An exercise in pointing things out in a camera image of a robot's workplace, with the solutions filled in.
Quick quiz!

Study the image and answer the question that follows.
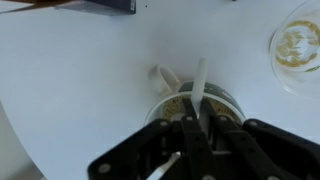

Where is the small clear glass bowl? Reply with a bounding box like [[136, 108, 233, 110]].
[[268, 0, 320, 99]]

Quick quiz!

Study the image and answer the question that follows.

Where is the green and white mug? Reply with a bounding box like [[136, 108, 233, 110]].
[[144, 64, 248, 135]]

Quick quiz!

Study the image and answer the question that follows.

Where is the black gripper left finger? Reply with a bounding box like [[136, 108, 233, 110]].
[[87, 97, 218, 180]]

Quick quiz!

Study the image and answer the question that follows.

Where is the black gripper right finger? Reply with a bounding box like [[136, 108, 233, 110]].
[[201, 97, 320, 180]]

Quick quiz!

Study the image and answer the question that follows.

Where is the white plastic spoon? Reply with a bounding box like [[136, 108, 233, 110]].
[[145, 57, 209, 180]]

